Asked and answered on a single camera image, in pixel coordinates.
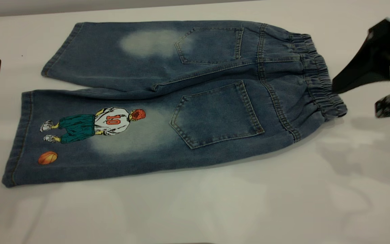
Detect blue denim pants basketball print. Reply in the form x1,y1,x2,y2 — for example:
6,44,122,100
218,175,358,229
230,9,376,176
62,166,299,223
1,20,348,188

